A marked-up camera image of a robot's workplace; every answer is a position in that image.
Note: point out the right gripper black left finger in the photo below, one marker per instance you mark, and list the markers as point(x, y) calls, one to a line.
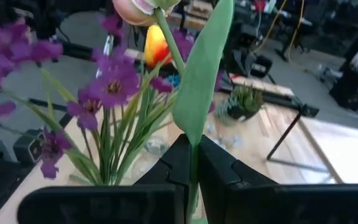
point(110, 202)

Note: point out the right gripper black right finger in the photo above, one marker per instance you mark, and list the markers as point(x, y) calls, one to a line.
point(275, 205)

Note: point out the white artificial flower spray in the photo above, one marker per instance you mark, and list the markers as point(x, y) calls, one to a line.
point(225, 137)

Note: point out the purple artificial flower bunch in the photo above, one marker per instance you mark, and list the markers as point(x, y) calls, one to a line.
point(117, 84)

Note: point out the blue artificial flower bunch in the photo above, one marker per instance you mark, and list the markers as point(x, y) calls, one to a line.
point(173, 80)

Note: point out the pink artificial tulip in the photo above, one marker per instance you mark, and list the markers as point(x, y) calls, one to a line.
point(197, 77)

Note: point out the yellow-red artificial tulip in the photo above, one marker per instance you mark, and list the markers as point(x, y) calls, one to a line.
point(155, 46)

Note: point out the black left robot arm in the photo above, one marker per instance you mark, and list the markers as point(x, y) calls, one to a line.
point(45, 18)

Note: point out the wooden shelf with black legs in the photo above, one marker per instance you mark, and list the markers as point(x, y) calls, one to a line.
point(278, 91)

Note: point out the potted green succulent plant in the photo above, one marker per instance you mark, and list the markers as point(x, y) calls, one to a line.
point(244, 102)

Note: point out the small black camera box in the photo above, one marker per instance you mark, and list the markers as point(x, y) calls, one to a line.
point(28, 146)

